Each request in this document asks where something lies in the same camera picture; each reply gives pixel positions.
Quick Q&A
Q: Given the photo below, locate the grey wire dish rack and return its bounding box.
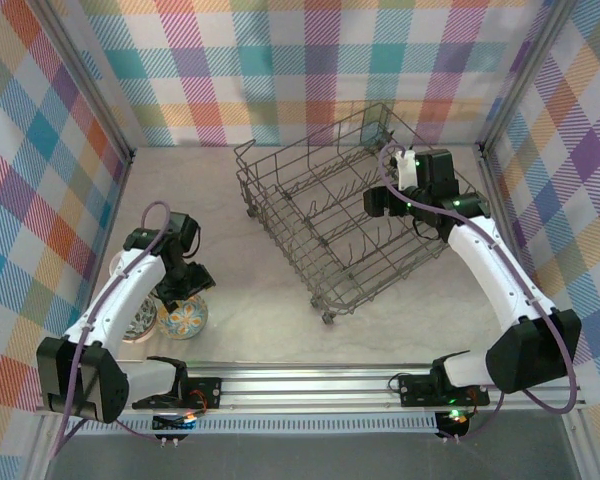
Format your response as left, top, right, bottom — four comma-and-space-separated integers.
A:
234, 102, 450, 325

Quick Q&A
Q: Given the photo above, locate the teal plastic rack insert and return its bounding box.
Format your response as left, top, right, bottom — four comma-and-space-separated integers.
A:
360, 107, 389, 149

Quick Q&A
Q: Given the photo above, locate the small electronics board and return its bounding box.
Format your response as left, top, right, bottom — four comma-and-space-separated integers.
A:
435, 407, 474, 442
152, 412, 199, 447

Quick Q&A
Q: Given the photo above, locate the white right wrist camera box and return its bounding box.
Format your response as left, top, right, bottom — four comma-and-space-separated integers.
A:
392, 148, 418, 190

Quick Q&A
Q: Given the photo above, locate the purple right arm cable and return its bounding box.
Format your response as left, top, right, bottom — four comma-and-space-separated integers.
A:
378, 142, 581, 444

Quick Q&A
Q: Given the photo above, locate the aluminium side rail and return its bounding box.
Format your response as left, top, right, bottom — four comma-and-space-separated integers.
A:
479, 145, 514, 254

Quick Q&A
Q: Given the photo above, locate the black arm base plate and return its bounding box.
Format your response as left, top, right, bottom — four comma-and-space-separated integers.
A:
398, 373, 491, 407
144, 377, 225, 411

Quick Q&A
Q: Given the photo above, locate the aluminium frame post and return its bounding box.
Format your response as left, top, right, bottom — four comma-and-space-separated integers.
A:
32, 0, 135, 164
478, 0, 579, 154

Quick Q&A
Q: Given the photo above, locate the long aluminium mounting rail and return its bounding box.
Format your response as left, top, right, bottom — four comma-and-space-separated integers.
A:
34, 360, 589, 417

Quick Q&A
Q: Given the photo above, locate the white slotted cable duct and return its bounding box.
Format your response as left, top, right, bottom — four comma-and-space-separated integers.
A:
57, 416, 441, 437

